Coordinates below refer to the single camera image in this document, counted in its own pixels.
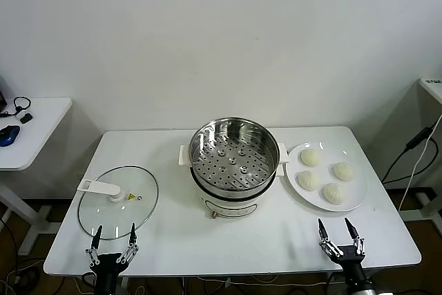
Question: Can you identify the white electric cooker pot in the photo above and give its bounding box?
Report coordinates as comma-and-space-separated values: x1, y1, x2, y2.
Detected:
178, 142, 291, 222

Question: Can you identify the white steamed baozi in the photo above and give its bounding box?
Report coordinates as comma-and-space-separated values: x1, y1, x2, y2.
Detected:
322, 182, 347, 205
331, 162, 356, 182
297, 170, 321, 192
300, 148, 323, 168

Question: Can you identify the black power adapter cable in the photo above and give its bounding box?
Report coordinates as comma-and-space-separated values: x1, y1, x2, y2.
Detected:
381, 125, 434, 184

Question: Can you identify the black earphone cable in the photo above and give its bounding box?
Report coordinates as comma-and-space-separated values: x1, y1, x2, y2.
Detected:
0, 96, 32, 118

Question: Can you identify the white hanging cable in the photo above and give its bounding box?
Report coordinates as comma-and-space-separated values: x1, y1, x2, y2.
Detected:
398, 111, 442, 211

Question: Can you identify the round white plate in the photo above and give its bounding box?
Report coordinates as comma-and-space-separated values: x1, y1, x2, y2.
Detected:
285, 141, 369, 212

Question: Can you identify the white side table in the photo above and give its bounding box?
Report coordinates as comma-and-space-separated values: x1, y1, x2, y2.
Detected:
0, 97, 73, 257

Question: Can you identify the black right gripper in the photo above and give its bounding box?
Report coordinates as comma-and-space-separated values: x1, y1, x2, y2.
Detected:
317, 218, 369, 287

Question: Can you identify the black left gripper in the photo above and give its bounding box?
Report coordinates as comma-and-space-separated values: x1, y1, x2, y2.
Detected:
84, 222, 140, 295

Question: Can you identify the white desk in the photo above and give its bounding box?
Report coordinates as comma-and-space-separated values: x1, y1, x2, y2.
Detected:
402, 77, 442, 222

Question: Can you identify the blue computer mouse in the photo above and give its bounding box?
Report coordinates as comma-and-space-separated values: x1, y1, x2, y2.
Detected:
0, 124, 21, 147

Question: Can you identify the perforated steel steamer basket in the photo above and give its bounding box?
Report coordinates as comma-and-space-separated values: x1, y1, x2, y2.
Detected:
188, 117, 280, 199

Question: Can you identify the glass pot lid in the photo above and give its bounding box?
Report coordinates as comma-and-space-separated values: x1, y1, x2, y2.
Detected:
77, 164, 160, 240

